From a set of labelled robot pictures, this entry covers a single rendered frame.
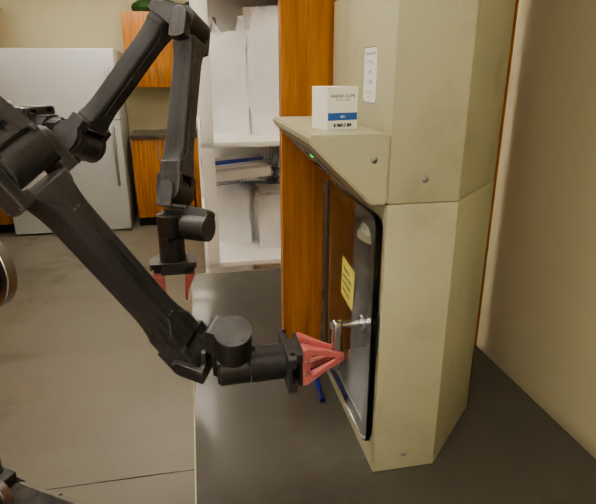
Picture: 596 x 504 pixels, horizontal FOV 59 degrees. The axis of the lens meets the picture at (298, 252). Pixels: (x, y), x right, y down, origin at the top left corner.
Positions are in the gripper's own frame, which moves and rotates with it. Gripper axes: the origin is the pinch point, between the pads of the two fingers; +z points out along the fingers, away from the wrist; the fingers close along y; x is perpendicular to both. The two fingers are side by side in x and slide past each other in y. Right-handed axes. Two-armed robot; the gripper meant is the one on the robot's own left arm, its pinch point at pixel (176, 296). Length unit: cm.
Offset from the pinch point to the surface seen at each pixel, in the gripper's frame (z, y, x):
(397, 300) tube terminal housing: -15, 35, -46
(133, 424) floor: 108, -30, 109
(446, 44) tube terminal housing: -52, 39, -46
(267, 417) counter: 16.5, 16.8, -26.7
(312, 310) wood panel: 2.6, 30.2, -8.5
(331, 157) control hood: -37, 24, -46
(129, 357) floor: 107, -38, 174
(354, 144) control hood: -39, 27, -46
